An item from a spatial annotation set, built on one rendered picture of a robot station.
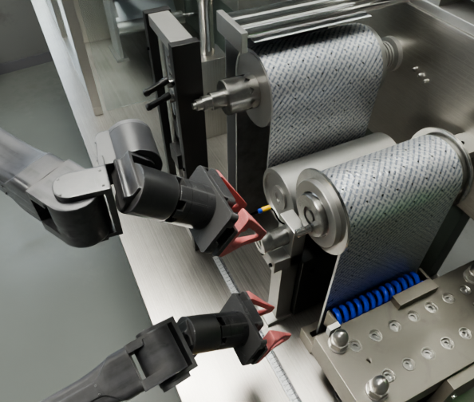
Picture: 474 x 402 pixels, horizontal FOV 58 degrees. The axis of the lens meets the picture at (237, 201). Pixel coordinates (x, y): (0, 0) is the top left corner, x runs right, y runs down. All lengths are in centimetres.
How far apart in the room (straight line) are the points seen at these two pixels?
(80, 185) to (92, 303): 171
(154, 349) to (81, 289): 160
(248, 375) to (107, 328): 122
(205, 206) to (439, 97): 55
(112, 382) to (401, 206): 49
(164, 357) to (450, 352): 51
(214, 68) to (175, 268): 58
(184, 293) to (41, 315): 126
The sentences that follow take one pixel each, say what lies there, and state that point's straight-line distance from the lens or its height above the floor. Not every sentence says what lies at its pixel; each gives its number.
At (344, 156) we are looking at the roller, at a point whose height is 123.
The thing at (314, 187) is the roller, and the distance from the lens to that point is 67.
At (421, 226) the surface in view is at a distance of 82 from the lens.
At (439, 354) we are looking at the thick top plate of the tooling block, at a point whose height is 103.
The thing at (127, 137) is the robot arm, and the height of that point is 146.
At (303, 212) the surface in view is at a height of 124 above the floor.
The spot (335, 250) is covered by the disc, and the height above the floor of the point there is 121.
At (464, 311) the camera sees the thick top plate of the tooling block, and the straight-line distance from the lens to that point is 94.
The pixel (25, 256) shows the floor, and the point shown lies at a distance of 244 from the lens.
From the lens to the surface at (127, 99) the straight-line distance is 159.
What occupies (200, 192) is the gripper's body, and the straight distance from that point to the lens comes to 50.
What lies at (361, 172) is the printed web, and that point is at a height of 131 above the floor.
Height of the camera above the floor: 176
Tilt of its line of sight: 46 degrees down
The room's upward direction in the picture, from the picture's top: straight up
